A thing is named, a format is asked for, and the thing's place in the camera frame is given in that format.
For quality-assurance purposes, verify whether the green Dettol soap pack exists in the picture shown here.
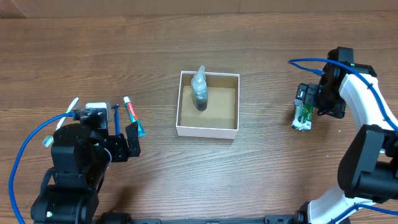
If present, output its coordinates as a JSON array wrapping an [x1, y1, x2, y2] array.
[[292, 105, 314, 131]]

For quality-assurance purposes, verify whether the clear foam pump bottle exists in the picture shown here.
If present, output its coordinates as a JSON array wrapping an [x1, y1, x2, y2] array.
[[191, 65, 208, 111]]

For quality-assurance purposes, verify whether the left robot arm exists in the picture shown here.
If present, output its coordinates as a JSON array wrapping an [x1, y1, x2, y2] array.
[[30, 123, 141, 223]]

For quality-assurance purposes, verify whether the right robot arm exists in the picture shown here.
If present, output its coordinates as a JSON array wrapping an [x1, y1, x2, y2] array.
[[289, 59, 397, 223]]

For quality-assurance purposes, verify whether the Colgate toothpaste tube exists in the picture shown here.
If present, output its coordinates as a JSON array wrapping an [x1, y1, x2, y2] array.
[[123, 96, 146, 137]]

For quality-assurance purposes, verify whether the blue disposable razor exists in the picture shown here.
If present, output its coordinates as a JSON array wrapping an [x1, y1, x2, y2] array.
[[111, 103, 121, 136]]

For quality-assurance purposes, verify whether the white green toothbrush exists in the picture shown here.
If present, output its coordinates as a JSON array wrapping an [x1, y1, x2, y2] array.
[[42, 96, 80, 148]]

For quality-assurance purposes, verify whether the pink cardboard box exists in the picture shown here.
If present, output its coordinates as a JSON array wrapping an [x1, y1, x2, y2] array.
[[175, 71, 240, 139]]

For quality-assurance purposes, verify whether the right blue cable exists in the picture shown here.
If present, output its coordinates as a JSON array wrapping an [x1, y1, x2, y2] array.
[[287, 58, 398, 224]]

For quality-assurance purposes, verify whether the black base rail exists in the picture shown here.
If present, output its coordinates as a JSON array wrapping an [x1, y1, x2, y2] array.
[[94, 213, 294, 224]]

